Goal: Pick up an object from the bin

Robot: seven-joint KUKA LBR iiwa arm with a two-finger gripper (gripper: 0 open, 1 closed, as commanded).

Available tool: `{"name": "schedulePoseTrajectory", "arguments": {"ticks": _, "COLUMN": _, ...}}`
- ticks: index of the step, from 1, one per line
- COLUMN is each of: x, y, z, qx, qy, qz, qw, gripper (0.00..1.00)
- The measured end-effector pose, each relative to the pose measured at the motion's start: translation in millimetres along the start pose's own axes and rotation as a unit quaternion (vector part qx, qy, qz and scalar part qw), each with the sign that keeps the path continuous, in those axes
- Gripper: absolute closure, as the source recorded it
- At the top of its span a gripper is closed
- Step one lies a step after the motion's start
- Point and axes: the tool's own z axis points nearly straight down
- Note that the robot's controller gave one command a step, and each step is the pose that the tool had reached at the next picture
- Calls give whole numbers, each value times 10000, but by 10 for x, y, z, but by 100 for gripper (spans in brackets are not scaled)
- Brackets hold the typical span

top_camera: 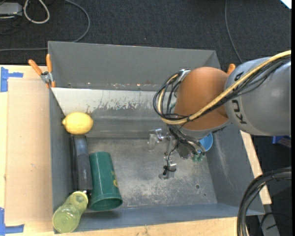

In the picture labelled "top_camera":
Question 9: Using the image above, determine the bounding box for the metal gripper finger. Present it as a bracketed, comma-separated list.
[158, 156, 177, 180]
[147, 128, 164, 152]

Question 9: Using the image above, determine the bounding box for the blue cup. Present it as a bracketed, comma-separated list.
[197, 132, 214, 154]

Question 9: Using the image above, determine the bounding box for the grey metal bin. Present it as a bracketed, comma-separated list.
[47, 40, 266, 234]

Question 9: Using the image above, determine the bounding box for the dark green plastic cup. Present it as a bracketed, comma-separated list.
[88, 151, 124, 211]

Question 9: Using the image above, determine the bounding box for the dark grey flat block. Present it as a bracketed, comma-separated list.
[69, 134, 93, 192]

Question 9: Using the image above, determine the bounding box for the yellow lemon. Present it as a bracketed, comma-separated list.
[61, 112, 94, 135]

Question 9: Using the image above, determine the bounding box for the yellow-green clear plastic bottle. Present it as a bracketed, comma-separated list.
[52, 190, 89, 234]

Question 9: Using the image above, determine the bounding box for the pale wood flat board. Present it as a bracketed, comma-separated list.
[4, 78, 54, 226]

